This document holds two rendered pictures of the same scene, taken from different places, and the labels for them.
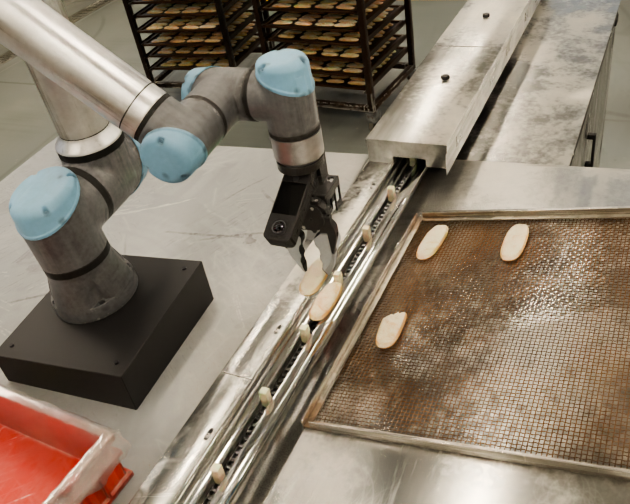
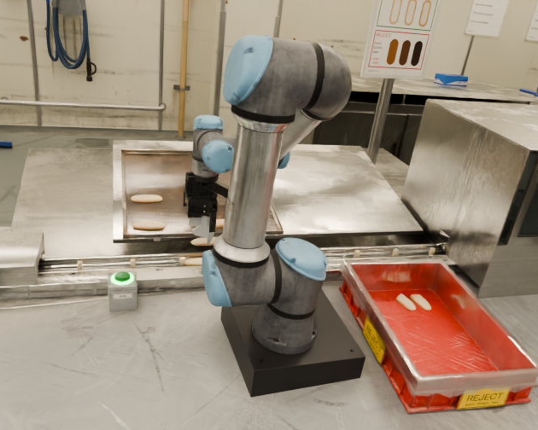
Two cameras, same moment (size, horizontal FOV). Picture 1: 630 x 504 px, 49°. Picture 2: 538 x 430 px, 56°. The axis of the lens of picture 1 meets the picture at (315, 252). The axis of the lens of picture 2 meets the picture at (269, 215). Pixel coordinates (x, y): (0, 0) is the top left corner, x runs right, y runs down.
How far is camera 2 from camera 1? 199 cm
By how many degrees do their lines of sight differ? 106
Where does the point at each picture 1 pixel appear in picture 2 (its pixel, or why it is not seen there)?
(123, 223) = not seen: outside the picture
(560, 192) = (46, 224)
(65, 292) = not seen: hidden behind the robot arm
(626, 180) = (29, 209)
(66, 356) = (330, 315)
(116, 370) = not seen: hidden behind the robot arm
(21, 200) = (317, 255)
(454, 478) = (276, 194)
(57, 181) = (291, 242)
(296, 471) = (301, 229)
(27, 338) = (341, 345)
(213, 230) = (147, 358)
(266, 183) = (57, 357)
